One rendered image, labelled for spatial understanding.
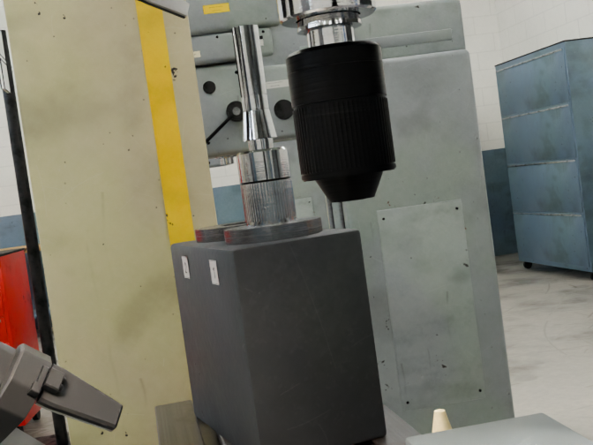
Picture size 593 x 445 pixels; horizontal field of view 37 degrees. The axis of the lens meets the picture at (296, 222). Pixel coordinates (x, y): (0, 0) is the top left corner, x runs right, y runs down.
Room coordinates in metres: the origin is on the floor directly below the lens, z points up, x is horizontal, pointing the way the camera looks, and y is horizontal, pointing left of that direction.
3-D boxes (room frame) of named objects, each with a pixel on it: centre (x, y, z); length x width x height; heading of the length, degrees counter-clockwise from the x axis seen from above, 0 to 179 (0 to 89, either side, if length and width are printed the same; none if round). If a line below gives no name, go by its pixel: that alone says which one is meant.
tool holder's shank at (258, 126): (0.81, 0.02, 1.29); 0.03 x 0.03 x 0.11
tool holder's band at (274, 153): (0.81, 0.02, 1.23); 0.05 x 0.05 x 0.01
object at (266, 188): (0.81, 0.02, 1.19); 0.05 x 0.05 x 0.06
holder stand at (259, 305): (0.85, 0.04, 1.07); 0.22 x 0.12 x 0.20; 21
